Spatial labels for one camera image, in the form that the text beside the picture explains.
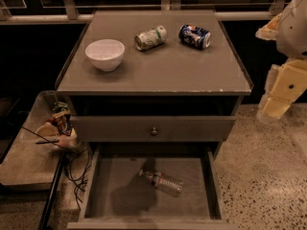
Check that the grey open middle drawer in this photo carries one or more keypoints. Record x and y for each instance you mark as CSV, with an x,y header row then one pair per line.
x,y
118,198

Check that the grey side tray table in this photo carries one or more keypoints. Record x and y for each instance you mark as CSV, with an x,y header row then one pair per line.
x,y
27,165

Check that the white ceramic bowl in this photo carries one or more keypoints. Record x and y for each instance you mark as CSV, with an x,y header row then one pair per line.
x,y
105,54

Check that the grey top drawer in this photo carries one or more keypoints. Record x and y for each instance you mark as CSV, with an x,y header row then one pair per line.
x,y
138,128

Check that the metal window railing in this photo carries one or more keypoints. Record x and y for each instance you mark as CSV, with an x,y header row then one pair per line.
x,y
79,11

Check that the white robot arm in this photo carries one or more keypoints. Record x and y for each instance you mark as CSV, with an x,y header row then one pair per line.
x,y
292,41

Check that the brass drawer knob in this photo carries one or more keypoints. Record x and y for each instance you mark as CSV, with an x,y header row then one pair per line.
x,y
154,131

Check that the blue soda can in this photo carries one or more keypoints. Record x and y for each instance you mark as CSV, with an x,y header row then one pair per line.
x,y
195,36

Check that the clear plastic water bottle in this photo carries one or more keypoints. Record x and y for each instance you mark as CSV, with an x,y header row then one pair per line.
x,y
164,183

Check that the grey cabinet with counter top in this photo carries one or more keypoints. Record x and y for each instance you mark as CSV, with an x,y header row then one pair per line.
x,y
172,79

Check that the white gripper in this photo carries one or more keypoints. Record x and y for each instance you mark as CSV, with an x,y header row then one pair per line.
x,y
294,33

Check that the green white soda can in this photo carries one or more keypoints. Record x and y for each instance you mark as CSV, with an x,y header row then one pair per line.
x,y
151,38

